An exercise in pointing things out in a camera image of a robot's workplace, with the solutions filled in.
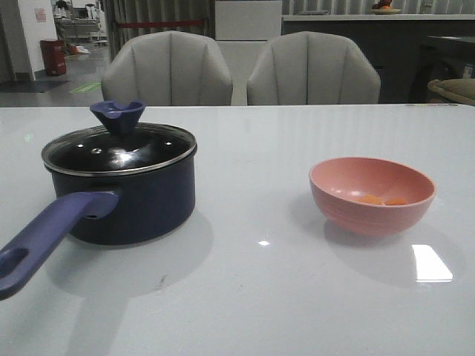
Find red bin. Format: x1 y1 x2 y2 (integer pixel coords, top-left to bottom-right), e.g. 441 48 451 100
40 39 67 76

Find right grey chair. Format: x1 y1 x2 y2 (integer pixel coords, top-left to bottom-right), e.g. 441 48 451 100
246 31 381 105

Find dark counter with white top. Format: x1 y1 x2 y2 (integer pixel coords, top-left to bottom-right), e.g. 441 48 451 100
282 14 474 104

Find white cabinet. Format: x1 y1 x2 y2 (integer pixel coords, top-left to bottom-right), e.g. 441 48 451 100
214 1 282 106

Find fruit plate on counter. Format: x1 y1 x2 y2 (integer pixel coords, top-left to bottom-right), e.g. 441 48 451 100
371 0 401 15

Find grey chair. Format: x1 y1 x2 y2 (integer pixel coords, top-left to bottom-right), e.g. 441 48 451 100
246 31 381 105
101 30 233 106

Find wicker basket with cushion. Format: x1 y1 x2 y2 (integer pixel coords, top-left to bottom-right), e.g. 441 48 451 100
427 79 474 106

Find orange ham piece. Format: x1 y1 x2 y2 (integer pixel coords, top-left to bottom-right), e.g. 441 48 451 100
384 197 407 206
358 194 384 205

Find dark blue saucepan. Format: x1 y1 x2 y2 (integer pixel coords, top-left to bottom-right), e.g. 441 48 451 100
1 148 197 299

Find pink bowl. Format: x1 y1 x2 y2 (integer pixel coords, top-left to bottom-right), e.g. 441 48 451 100
309 156 436 237

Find left grey chair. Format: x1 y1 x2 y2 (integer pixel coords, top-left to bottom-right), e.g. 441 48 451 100
101 30 233 106

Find glass lid blue knob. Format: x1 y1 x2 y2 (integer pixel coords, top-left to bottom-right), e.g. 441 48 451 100
42 100 197 177

